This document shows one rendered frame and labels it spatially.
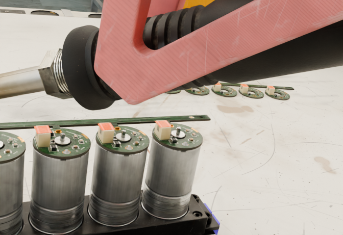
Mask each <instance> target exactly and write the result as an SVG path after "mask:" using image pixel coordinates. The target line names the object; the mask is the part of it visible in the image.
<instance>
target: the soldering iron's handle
mask: <svg viewBox="0 0 343 235"><path fill-rule="evenodd" d="M252 1H254V0H214V1H213V2H211V3H210V4H208V5H207V6H205V7H204V6H203V5H197V6H193V7H191V8H185V9H181V10H178V11H172V12H168V13H165V14H159V15H155V16H153V17H147V19H146V23H145V26H144V30H143V34H142V39H143V41H144V44H145V45H146V46H147V47H148V48H149V49H152V50H158V49H160V48H162V47H164V46H166V45H168V44H170V43H172V42H174V41H176V40H178V39H180V38H182V37H184V36H186V35H188V34H190V33H192V32H193V31H195V30H197V29H199V28H201V27H203V26H205V25H207V24H209V23H211V22H213V21H215V20H217V19H219V18H221V17H223V16H225V15H227V14H229V13H230V12H232V11H234V10H236V9H238V8H240V7H242V6H244V5H246V4H248V3H250V2H252ZM98 36H99V28H98V27H95V26H93V25H85V26H82V27H78V28H75V29H73V30H71V31H70V32H69V33H68V35H67V36H66V38H65V41H64V44H63V48H62V70H63V75H64V78H65V82H66V84H67V87H68V89H69V91H70V93H71V95H72V96H73V98H74V99H75V100H76V101H77V103H78V104H79V105H81V106H82V107H84V108H85V109H88V110H91V111H96V110H102V109H106V108H108V107H110V106H111V105H112V104H113V103H114V102H115V101H116V100H121V99H122V98H121V97H120V96H119V95H118V94H117V93H116V92H115V91H114V90H113V89H112V88H111V87H110V86H108V85H107V84H106V83H105V82H104V81H103V80H102V79H101V78H100V77H99V76H98V75H97V74H96V72H95V70H94V61H95V54H96V47H97V40H98ZM338 66H343V20H340V21H338V22H335V23H333V24H330V25H328V26H326V27H323V28H321V29H318V30H316V31H313V32H310V33H308V34H305V35H303V36H300V37H298V38H295V39H292V40H290V41H287V42H285V43H282V44H280V45H277V46H275V47H272V48H270V49H267V50H265V51H262V52H260V53H257V54H255V55H252V56H250V57H247V58H245V59H242V60H240V61H237V62H235V63H232V64H230V65H228V66H226V67H223V68H221V69H219V70H216V71H214V72H212V73H209V74H207V75H205V76H202V77H200V78H198V79H195V80H193V81H191V82H188V83H186V84H183V85H181V86H179V87H176V88H174V89H172V90H169V91H168V92H173V91H178V90H186V89H190V88H198V87H203V86H211V85H216V84H217V83H218V82H219V81H221V82H225V83H231V84H237V83H243V82H249V81H255V80H261V79H267V78H271V77H278V76H284V75H290V74H296V73H302V72H308V71H314V70H320V69H326V68H332V67H338Z"/></svg>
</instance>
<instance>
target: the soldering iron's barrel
mask: <svg viewBox="0 0 343 235"><path fill-rule="evenodd" d="M42 91H45V92H46V94H47V95H50V96H53V97H57V98H60V99H69V98H73V96H72V95H71V93H70V91H69V89H68V87H67V84H66V82H65V78H64V75H63V70H62V49H61V48H57V49H52V50H48V51H47V52H46V54H45V56H44V58H43V60H42V62H41V64H40V65H39V66H34V67H29V68H25V69H20V70H15V71H10V72H6V73H1V74H0V99H3V98H9V97H14V96H20V95H25V94H31V93H36V92H42Z"/></svg>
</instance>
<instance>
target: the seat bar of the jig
mask: <svg viewBox="0 0 343 235"><path fill-rule="evenodd" d="M142 194H143V190H141V195H140V202H139V208H138V214H137V219H136V220H135V221H134V222H133V223H131V224H130V225H127V226H123V227H108V226H103V225H100V224H98V223H96V222H95V221H93V220H92V219H91V218H90V216H89V214H88V207H89V197H90V195H85V200H84V210H83V220H82V225H81V226H80V227H79V228H78V229H77V230H75V231H73V232H71V233H68V234H64V235H194V234H201V233H204V232H205V228H206V224H207V220H208V217H207V215H206V214H205V212H204V211H203V210H202V208H201V207H200V205H199V204H198V203H197V201H196V200H195V198H194V197H193V195H192V194H191V196H190V201H189V206H188V211H187V214H186V215H185V216H184V217H182V218H180V219H175V220H163V219H159V218H155V217H153V216H151V215H149V214H148V213H147V212H145V211H144V209H143V208H142V206H141V200H142ZM29 221H30V201H26V202H23V211H22V230H21V231H20V233H19V234H18V235H47V234H43V233H40V232H38V231H36V230H35V229H34V228H33V227H32V226H31V225H30V223H29Z"/></svg>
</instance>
